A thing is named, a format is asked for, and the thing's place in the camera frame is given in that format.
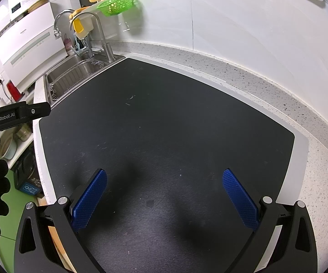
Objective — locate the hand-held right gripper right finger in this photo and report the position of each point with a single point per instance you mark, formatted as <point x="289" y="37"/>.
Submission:
<point x="240" y="199"/>

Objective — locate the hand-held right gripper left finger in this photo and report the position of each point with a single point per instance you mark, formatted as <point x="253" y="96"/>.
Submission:
<point x="91" y="199"/>

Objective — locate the beige pot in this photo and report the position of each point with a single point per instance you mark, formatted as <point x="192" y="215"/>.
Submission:
<point x="21" y="133"/>

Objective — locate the red box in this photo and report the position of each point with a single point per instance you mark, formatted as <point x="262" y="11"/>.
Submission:
<point x="13" y="91"/>

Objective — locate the pale teal bowl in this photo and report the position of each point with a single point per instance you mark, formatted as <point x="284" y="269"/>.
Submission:
<point x="10" y="150"/>

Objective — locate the black appliance blue label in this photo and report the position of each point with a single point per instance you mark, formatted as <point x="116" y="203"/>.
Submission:
<point x="27" y="167"/>

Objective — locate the stainless steel sink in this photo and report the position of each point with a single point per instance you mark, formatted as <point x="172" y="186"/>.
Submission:
<point x="67" y="72"/>

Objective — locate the pink bottle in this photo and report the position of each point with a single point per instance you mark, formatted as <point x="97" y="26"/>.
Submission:
<point x="67" y="45"/>

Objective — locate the white cabinet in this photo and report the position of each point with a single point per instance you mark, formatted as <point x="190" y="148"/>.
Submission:
<point x="33" y="28"/>

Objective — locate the chrome main faucet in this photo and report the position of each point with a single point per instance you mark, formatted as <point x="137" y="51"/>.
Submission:
<point x="56" y="24"/>

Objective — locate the black countertop mat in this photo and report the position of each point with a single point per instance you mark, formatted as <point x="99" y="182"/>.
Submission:
<point x="166" y="119"/>

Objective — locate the yellow cup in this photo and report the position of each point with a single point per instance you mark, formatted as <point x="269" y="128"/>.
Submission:
<point x="79" y="27"/>

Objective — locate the slim gooseneck filter tap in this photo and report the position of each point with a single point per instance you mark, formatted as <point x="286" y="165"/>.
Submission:
<point x="108" y="51"/>

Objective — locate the green plastic basket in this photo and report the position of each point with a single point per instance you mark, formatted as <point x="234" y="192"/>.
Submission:
<point x="115" y="5"/>

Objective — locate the white wall holder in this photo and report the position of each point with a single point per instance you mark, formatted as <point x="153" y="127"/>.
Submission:
<point x="87" y="24"/>

